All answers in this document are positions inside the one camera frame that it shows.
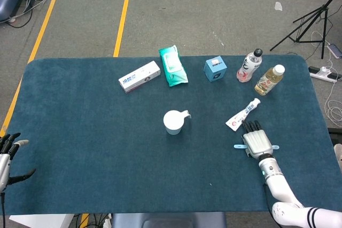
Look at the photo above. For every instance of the black tripod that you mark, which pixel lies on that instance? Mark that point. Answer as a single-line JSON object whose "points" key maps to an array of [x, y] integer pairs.
{"points": [[325, 9]]}

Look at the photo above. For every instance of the white toothpaste tube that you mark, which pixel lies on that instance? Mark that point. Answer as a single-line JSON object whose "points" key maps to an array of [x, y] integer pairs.
{"points": [[237, 119]]}

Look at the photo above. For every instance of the blue felt table mat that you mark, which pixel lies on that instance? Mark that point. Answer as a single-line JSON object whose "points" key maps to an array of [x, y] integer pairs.
{"points": [[107, 145]]}

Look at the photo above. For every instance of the light blue toothbrush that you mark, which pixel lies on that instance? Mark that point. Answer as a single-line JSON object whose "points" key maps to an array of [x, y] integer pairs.
{"points": [[239, 146]]}

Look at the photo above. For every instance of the smartphone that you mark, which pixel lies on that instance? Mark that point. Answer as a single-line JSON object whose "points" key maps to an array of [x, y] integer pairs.
{"points": [[335, 51]]}

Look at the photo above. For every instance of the white table support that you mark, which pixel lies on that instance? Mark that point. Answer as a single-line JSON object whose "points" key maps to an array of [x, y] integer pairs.
{"points": [[40, 221]]}

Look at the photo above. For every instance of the grey-blue chair seat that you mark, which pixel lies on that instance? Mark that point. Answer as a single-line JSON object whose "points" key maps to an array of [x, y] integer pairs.
{"points": [[160, 221]]}

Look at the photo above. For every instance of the white power strip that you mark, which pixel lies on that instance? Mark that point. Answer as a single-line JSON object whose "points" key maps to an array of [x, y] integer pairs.
{"points": [[318, 73]]}

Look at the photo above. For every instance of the clear bottle black cap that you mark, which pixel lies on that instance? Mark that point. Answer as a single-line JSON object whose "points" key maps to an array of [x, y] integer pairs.
{"points": [[248, 67]]}

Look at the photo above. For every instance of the white toothpaste carton box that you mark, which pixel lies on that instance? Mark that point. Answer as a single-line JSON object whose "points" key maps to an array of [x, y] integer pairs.
{"points": [[139, 77]]}

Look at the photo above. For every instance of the light blue cube box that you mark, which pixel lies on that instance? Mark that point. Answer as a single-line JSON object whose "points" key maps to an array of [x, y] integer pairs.
{"points": [[215, 71]]}

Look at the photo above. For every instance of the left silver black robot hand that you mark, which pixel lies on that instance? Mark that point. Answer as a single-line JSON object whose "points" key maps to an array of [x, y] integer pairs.
{"points": [[4, 164]]}

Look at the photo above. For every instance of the green wet wipes pack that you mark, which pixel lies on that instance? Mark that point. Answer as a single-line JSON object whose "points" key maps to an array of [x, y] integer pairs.
{"points": [[173, 67]]}

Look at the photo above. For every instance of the yellow tea bottle white cap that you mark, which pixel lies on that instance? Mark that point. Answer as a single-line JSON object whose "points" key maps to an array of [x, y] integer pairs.
{"points": [[268, 81]]}

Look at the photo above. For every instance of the crumpled white paper scrap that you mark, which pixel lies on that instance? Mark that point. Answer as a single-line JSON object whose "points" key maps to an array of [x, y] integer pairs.
{"points": [[278, 6]]}

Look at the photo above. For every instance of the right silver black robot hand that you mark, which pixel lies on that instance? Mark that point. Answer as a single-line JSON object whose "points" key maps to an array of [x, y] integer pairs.
{"points": [[256, 142]]}

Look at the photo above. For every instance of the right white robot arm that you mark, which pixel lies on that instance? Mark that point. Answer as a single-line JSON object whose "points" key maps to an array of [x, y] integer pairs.
{"points": [[275, 177]]}

